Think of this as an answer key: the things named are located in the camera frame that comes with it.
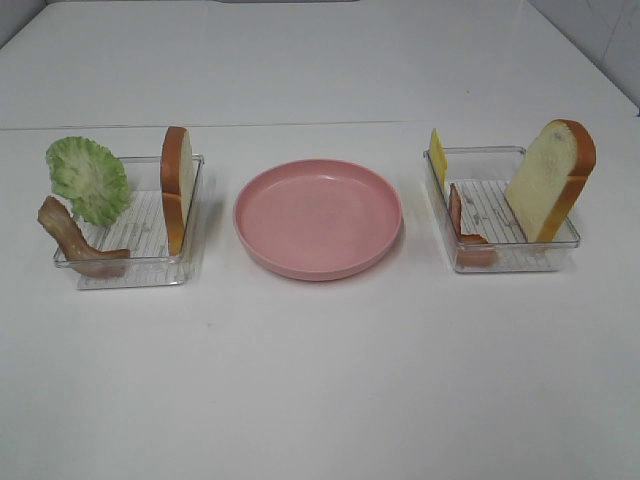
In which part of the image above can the clear plastic tray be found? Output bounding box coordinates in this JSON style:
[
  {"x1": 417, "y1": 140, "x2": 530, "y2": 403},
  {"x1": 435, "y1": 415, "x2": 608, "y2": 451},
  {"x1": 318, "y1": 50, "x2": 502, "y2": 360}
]
[
  {"x1": 423, "y1": 145, "x2": 580, "y2": 273},
  {"x1": 53, "y1": 154, "x2": 204, "y2": 290}
]

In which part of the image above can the clear right plastic tray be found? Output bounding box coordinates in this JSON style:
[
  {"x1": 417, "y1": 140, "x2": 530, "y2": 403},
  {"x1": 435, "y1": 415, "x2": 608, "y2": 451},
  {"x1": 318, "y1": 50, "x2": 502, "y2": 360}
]
[{"x1": 423, "y1": 145, "x2": 580, "y2": 273}]

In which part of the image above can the green lettuce leaf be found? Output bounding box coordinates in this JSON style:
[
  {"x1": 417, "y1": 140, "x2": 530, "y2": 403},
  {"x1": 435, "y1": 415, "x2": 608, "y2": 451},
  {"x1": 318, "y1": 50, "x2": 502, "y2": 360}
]
[{"x1": 46, "y1": 136, "x2": 131, "y2": 226}]

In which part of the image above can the red bacon strip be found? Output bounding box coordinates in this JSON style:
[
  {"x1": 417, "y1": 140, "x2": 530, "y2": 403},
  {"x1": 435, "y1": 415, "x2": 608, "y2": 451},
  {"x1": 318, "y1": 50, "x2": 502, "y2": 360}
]
[{"x1": 449, "y1": 184, "x2": 497, "y2": 267}]

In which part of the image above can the white bread slice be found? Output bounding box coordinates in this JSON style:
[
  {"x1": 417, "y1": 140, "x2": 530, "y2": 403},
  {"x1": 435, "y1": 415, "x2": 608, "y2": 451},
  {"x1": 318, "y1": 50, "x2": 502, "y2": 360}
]
[
  {"x1": 505, "y1": 119, "x2": 596, "y2": 243},
  {"x1": 160, "y1": 126, "x2": 195, "y2": 256}
]

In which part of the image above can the brown bacon strip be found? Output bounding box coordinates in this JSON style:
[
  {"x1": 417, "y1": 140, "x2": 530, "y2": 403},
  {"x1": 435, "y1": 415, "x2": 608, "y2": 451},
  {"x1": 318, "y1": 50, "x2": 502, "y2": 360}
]
[{"x1": 37, "y1": 196, "x2": 130, "y2": 279}]

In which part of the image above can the clear left plastic tray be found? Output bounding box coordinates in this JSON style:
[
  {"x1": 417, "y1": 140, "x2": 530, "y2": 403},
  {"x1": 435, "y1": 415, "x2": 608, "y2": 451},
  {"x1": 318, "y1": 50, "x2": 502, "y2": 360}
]
[{"x1": 53, "y1": 154, "x2": 204, "y2": 290}]

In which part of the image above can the pink round plate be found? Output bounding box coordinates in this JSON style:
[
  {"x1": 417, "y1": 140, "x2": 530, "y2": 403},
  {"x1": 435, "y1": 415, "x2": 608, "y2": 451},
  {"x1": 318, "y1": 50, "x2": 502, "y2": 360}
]
[{"x1": 234, "y1": 159, "x2": 403, "y2": 281}]

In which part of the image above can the yellow cheese slice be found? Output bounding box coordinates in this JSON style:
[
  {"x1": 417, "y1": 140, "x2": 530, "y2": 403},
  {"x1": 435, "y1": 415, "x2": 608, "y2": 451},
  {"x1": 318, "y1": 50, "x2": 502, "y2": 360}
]
[{"x1": 428, "y1": 128, "x2": 448, "y2": 191}]

